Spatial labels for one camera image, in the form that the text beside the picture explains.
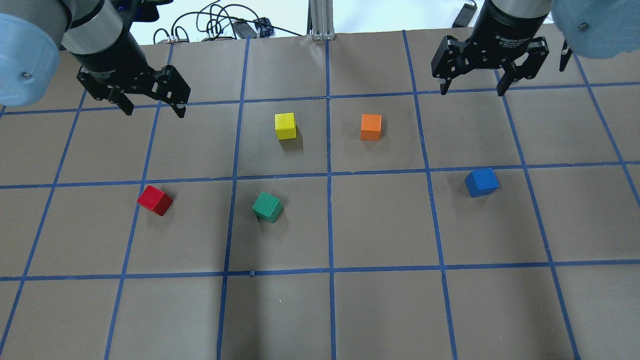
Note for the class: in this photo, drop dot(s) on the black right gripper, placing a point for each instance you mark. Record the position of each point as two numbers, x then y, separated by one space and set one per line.
505 31

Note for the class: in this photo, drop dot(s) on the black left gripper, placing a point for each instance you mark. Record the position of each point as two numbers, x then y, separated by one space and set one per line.
111 56

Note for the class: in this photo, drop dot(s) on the red wooden block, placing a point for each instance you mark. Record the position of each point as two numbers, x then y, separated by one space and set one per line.
155 200

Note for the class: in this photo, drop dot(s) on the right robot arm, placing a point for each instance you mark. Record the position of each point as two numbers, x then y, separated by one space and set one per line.
506 37

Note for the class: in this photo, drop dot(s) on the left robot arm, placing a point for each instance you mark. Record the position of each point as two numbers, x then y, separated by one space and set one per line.
97 34

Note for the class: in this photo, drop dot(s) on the blue wooden block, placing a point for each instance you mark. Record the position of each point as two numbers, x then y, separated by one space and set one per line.
481 182

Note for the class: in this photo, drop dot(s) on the orange wooden block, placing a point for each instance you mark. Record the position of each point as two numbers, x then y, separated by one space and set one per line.
371 127

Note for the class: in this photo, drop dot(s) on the yellow wooden block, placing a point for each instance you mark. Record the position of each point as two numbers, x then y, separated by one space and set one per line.
285 126

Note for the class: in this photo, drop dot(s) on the green wooden block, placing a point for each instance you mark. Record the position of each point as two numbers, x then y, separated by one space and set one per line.
267 207

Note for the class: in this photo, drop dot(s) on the black power adapter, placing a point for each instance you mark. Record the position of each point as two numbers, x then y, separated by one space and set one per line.
465 15

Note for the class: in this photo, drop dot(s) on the aluminium frame post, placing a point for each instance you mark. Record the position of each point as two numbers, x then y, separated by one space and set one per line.
320 20

